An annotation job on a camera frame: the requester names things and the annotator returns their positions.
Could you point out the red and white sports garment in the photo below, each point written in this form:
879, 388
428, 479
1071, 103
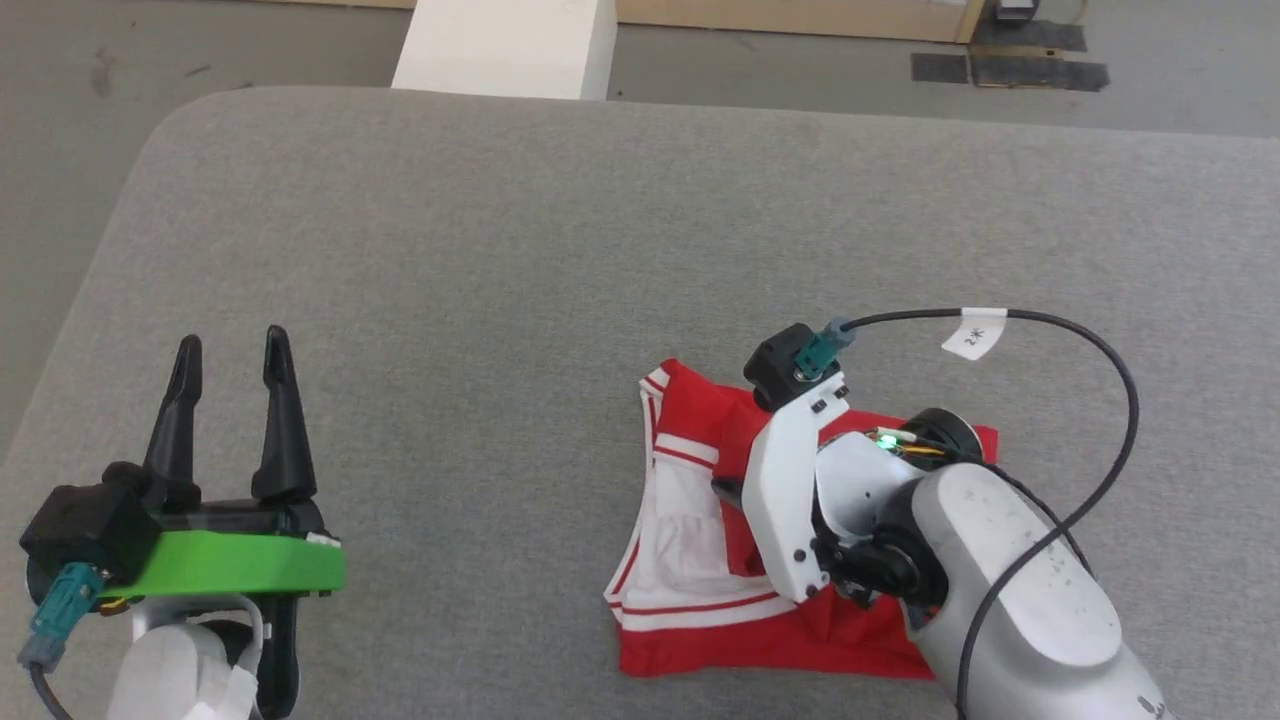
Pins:
720, 655

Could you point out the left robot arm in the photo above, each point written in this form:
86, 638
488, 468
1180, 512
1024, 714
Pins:
160, 670

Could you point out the black floor tape strip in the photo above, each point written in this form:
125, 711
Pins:
940, 68
1030, 36
1040, 74

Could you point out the white rectangular block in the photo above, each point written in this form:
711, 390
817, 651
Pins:
500, 50

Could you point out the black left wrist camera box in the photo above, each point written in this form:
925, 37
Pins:
80, 530

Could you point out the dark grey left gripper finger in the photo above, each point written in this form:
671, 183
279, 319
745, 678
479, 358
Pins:
178, 440
283, 440

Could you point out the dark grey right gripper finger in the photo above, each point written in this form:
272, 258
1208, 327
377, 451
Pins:
727, 489

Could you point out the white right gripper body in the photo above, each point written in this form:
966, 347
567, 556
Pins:
785, 500

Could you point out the grey metal bracket foot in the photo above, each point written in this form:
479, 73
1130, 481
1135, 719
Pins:
1015, 8

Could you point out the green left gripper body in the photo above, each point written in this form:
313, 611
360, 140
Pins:
240, 565

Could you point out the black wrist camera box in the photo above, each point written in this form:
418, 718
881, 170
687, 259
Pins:
80, 530
775, 370

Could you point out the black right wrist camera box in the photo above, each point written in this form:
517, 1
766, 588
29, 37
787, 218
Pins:
775, 370

